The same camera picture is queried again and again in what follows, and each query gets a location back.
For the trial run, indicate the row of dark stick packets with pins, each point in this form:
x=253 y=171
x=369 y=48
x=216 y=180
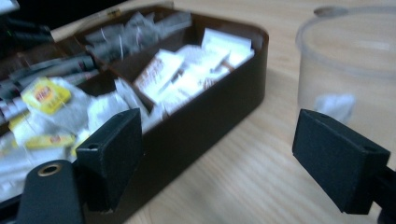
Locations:
x=62 y=67

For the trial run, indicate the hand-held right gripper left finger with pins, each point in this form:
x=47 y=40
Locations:
x=109 y=161

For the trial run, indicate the pile of white brown-print sachets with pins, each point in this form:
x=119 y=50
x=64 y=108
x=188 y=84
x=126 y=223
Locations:
x=186 y=74

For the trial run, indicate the clear plastic cup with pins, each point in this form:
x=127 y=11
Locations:
x=342 y=46

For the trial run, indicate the white object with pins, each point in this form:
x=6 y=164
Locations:
x=7 y=5

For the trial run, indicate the pile of grey sachets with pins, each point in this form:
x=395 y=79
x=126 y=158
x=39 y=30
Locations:
x=130 y=37

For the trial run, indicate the brown compartment box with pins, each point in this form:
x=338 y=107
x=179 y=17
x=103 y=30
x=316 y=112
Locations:
x=205 y=124

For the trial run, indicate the dark equipment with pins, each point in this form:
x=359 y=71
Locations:
x=25 y=34

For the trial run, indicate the pile of yellow-label tea bags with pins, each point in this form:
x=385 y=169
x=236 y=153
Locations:
x=56 y=115

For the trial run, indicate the white tea bag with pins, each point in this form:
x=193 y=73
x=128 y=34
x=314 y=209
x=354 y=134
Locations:
x=334 y=104

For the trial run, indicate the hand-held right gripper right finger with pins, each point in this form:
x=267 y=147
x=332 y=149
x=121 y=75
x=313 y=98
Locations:
x=336 y=161

